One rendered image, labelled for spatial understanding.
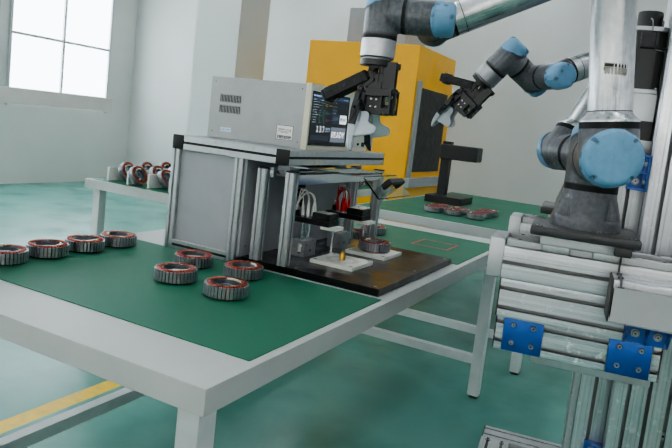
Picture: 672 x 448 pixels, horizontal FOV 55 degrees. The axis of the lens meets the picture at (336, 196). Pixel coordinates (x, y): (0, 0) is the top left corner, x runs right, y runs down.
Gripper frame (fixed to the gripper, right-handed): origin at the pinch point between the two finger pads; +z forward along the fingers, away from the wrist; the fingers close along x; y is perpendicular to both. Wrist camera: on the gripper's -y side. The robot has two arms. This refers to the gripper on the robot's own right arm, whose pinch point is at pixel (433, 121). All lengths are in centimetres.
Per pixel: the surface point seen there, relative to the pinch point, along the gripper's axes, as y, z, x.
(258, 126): -33, 38, -25
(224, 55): -270, 158, 277
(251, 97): -41, 33, -25
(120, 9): -592, 323, 476
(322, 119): -21.5, 22.5, -16.6
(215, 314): 21, 49, -82
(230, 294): 17, 50, -72
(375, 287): 33, 36, -35
